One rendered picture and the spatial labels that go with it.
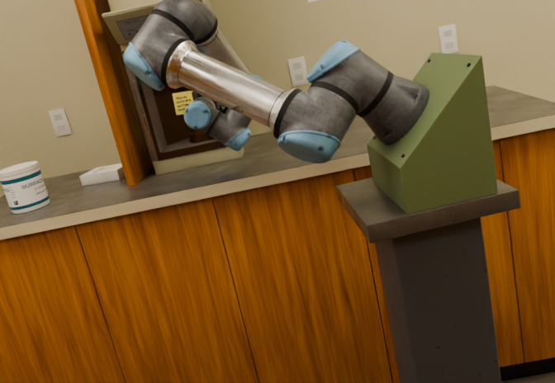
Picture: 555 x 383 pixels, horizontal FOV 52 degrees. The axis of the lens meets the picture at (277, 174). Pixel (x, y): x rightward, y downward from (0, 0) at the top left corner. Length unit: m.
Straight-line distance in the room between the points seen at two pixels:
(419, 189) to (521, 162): 0.77
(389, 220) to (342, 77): 0.31
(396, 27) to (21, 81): 1.58
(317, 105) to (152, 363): 1.22
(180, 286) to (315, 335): 0.48
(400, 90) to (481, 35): 1.33
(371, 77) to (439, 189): 0.27
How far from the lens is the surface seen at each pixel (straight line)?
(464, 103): 1.17
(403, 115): 1.22
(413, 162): 1.15
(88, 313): 2.03
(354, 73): 1.19
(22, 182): 2.06
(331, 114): 1.15
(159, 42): 1.30
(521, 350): 2.16
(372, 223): 1.16
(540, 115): 1.87
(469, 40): 2.52
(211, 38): 1.42
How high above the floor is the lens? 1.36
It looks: 14 degrees down
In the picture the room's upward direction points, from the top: 12 degrees counter-clockwise
